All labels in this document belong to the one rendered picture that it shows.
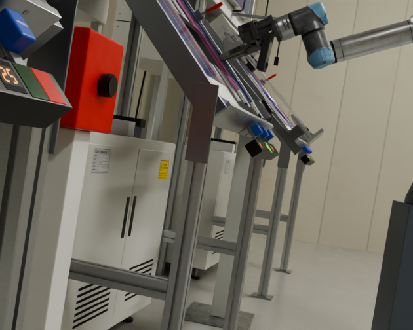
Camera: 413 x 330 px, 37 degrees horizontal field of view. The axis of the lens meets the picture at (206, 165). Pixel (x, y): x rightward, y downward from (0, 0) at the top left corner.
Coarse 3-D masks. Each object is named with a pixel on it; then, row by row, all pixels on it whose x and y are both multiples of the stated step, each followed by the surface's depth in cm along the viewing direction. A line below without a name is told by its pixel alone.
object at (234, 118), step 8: (232, 104) 138; (224, 112) 138; (232, 112) 143; (240, 112) 148; (248, 112) 159; (216, 120) 142; (224, 120) 147; (232, 120) 152; (240, 120) 158; (248, 120) 165; (256, 120) 172; (264, 120) 184; (224, 128) 156; (232, 128) 162; (240, 128) 168; (248, 136) 188; (256, 136) 197
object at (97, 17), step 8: (80, 0) 197; (88, 0) 202; (96, 0) 208; (104, 0) 213; (80, 8) 198; (88, 8) 203; (96, 8) 208; (104, 8) 214; (80, 16) 210; (88, 16) 207; (96, 16) 210; (104, 16) 215; (96, 24) 214
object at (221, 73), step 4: (212, 64) 173; (216, 68) 173; (216, 72) 170; (220, 72) 179; (220, 76) 173; (224, 76) 182; (224, 80) 173; (228, 80) 184; (228, 84) 175; (236, 84) 196; (228, 88) 171; (232, 88) 181; (232, 92) 172; (236, 92) 183; (232, 96) 168; (236, 96) 177; (244, 96) 196; (236, 100) 171; (240, 100) 180; (240, 104) 171; (244, 104) 182; (244, 108) 171; (248, 108) 182
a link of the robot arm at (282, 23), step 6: (276, 18) 191; (282, 18) 189; (288, 18) 188; (276, 24) 190; (282, 24) 188; (288, 24) 188; (282, 30) 188; (288, 30) 188; (282, 36) 190; (288, 36) 190; (294, 36) 191
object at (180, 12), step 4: (172, 0) 179; (172, 4) 175; (176, 4) 184; (176, 8) 176; (180, 8) 188; (180, 12) 178; (184, 12) 187; (180, 16) 178; (184, 16) 183; (184, 20) 183; (188, 20) 186; (188, 24) 187; (192, 28) 192; (204, 36) 204
